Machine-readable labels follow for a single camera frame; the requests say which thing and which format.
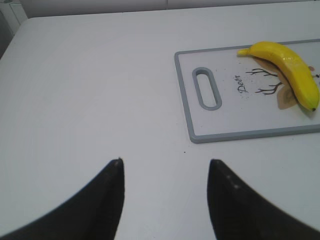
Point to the yellow plastic banana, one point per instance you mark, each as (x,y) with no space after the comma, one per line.
(292,66)

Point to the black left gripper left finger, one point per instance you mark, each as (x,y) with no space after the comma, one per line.
(93,213)

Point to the white grey-rimmed cutting board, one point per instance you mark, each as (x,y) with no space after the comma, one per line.
(227,97)

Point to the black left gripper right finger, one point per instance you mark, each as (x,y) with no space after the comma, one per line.
(237,212)

